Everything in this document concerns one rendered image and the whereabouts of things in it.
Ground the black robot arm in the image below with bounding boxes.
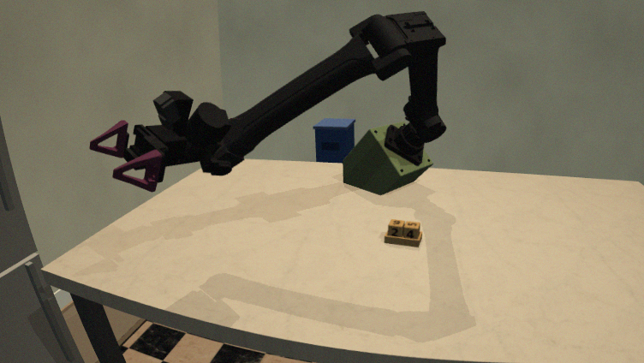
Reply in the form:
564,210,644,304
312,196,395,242
146,11,446,176

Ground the tan number cube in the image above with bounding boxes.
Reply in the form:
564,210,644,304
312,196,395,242
388,219,405,238
403,221,420,240

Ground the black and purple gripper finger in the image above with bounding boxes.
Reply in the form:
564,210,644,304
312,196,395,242
113,150,162,192
89,120,128,158

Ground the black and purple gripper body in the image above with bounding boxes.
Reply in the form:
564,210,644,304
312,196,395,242
123,124,183,182

